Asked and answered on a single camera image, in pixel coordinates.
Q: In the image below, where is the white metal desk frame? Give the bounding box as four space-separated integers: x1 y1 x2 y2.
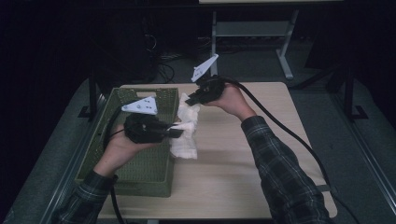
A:
198 0 344 81

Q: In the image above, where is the green woven basket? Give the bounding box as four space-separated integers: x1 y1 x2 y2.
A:
74 87 181 198

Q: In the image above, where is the white towel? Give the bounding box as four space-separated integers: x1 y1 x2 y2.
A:
169 91 202 161

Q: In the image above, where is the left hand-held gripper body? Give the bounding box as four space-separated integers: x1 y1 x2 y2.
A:
120 95 172 145

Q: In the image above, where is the black metal stand post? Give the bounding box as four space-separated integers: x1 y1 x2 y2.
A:
78 66 101 121
342 63 370 121

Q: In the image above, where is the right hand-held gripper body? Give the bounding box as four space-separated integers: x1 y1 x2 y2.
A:
190 52 227 105

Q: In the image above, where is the tangle of floor cables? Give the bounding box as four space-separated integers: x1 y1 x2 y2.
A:
146 32 213 84

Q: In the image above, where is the person's right hand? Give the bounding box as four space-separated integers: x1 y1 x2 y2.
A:
203 82 258 122

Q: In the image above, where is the right hand-held gripper black cable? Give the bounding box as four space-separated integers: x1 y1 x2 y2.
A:
222 76 362 224

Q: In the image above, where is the person's left hand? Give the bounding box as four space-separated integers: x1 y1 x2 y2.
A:
92 123 161 179

